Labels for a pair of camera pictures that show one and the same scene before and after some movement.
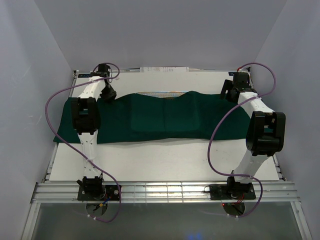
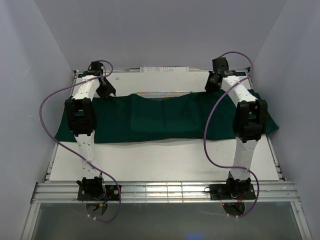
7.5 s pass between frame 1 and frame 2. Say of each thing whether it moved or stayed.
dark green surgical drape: stayed
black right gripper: moved
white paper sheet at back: stayed
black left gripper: stayed
